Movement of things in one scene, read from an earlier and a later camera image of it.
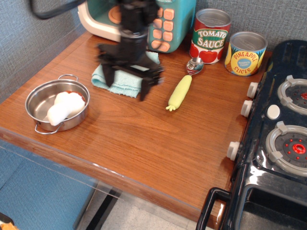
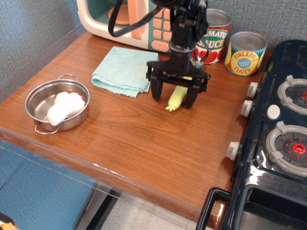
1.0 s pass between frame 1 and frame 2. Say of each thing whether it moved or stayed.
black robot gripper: moved
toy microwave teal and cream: stayed
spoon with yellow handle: stayed
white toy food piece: stayed
